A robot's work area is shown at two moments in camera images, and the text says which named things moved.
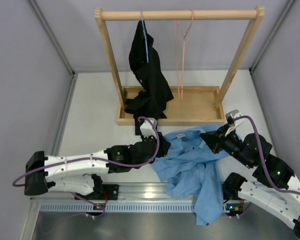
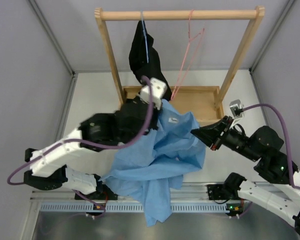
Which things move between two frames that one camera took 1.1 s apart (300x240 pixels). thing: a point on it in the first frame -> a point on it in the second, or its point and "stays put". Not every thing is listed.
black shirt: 151,102 stays put
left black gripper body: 162,152 -> 154,121
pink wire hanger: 180,90 -> 183,80
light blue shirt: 187,165 -> 158,161
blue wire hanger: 144,38 stays put
